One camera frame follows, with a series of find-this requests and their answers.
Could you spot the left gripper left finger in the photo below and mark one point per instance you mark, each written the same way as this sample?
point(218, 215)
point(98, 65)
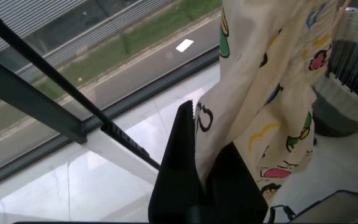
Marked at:
point(176, 186)

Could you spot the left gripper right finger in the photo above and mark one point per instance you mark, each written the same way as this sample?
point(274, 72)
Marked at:
point(235, 193)

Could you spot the cream printed garment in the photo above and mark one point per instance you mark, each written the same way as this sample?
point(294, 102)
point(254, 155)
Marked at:
point(259, 77)

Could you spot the white laundry basket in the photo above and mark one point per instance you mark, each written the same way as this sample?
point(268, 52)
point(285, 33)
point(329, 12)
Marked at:
point(353, 62)

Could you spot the black clothes rack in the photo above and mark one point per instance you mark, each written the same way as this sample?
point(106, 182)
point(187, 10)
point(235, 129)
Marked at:
point(42, 67)

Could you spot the window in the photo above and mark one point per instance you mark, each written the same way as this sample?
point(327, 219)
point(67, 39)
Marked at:
point(120, 46)

